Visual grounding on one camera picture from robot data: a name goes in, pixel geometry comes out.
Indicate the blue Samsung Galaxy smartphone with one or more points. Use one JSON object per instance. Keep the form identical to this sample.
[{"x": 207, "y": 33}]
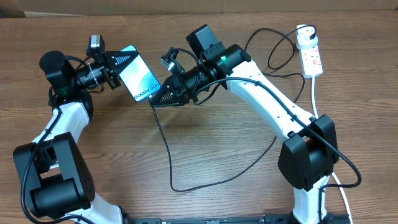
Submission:
[{"x": 138, "y": 78}]

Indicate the white charger plug adapter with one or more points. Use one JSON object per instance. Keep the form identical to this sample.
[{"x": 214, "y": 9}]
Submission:
[{"x": 306, "y": 36}]

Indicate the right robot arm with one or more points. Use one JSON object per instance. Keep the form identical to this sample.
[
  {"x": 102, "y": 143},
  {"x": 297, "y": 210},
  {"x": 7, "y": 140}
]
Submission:
[{"x": 309, "y": 148}]

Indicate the white power strip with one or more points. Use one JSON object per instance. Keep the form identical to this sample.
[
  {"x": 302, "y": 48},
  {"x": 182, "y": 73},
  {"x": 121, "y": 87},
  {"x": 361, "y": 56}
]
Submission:
[{"x": 310, "y": 61}]

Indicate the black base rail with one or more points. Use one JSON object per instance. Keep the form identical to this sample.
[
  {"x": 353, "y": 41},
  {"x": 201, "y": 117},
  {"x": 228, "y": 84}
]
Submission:
[{"x": 266, "y": 219}]

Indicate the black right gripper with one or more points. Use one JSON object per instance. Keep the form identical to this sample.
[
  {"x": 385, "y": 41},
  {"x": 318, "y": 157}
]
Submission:
[{"x": 183, "y": 91}]

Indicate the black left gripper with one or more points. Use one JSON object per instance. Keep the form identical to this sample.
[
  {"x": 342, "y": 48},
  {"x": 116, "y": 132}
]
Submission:
[{"x": 114, "y": 58}]

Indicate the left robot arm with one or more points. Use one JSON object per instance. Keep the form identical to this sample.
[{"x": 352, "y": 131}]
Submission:
[{"x": 55, "y": 180}]

